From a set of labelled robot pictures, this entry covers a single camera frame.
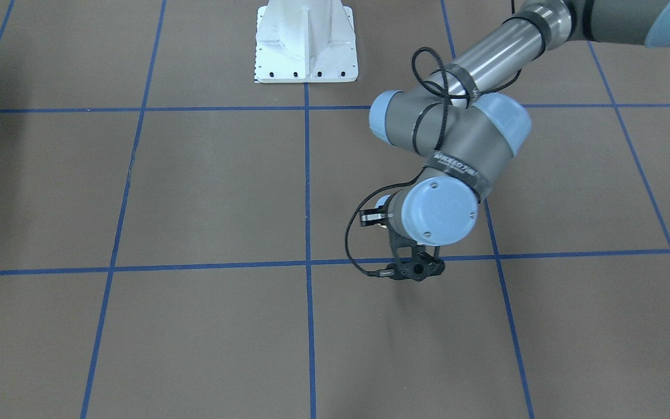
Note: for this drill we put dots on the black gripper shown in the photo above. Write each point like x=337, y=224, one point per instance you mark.
x=371, y=218

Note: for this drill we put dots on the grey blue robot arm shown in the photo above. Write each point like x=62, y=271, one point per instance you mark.
x=467, y=130

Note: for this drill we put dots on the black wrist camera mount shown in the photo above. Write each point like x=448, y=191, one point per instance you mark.
x=411, y=261

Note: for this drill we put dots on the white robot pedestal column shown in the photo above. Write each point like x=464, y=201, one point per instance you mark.
x=305, y=42

